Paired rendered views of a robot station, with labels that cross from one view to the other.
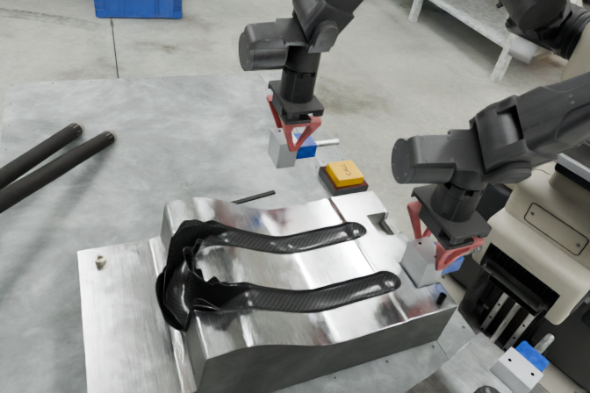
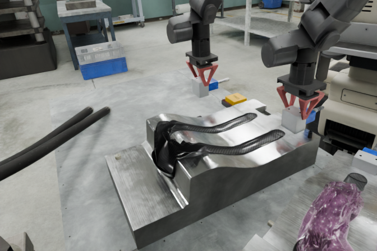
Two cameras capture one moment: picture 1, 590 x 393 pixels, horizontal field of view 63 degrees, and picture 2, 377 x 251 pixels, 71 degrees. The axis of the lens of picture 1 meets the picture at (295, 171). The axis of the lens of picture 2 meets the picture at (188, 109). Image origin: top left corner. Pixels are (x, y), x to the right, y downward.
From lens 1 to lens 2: 0.17 m
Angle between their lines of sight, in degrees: 9
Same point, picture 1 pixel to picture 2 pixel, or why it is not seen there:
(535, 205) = (344, 89)
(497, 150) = (317, 27)
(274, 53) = (185, 30)
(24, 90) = (58, 100)
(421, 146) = (276, 41)
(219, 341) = (194, 169)
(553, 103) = not seen: outside the picture
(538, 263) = (357, 120)
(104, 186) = (110, 131)
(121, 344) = (139, 191)
